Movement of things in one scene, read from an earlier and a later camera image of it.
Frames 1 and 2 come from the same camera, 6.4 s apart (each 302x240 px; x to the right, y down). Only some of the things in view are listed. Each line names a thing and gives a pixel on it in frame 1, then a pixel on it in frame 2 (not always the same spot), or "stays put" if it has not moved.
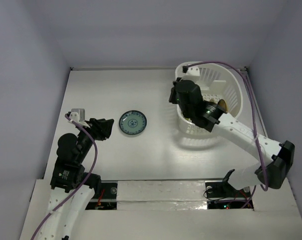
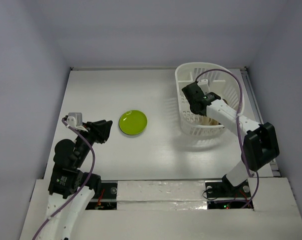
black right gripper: (173, 94) → (191, 92)
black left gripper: (104, 126) stays put
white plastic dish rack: (217, 81) stays put
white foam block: (159, 195) stays put
